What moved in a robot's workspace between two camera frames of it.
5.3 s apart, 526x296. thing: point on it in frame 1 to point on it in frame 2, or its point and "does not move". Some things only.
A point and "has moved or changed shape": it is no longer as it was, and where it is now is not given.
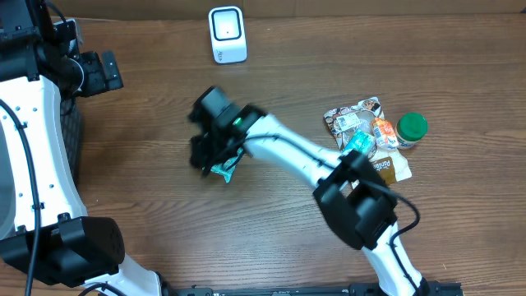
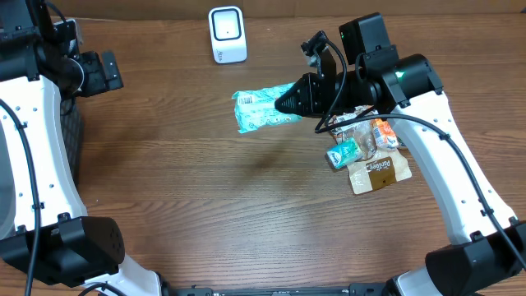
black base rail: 442,289 does not move
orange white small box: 385,134 does not move
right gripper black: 206,158 to 304,90
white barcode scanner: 228,34 does not move
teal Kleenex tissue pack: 361,141 has moved or changed shape
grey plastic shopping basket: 70,117 does not move
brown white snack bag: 343,122 does not move
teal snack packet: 227,168 to 255,108
